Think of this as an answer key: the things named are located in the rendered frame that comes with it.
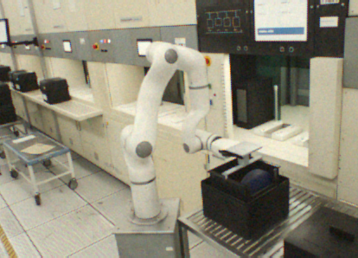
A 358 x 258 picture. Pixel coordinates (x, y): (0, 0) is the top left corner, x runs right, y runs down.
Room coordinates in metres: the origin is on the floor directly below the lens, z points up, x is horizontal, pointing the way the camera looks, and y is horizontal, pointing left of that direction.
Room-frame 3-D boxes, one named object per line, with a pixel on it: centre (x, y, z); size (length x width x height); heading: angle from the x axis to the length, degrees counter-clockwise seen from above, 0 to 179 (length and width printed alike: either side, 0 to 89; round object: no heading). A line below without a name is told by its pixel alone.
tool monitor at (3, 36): (4.24, 1.83, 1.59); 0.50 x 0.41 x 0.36; 127
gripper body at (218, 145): (1.40, -0.19, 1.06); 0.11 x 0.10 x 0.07; 36
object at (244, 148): (1.31, -0.25, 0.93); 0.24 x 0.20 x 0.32; 126
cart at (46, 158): (3.45, 1.56, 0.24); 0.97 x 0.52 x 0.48; 39
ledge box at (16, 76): (4.88, 2.11, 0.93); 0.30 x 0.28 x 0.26; 40
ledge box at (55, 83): (3.93, 1.39, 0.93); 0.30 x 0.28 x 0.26; 34
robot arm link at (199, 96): (1.49, -0.08, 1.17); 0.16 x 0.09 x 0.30; 126
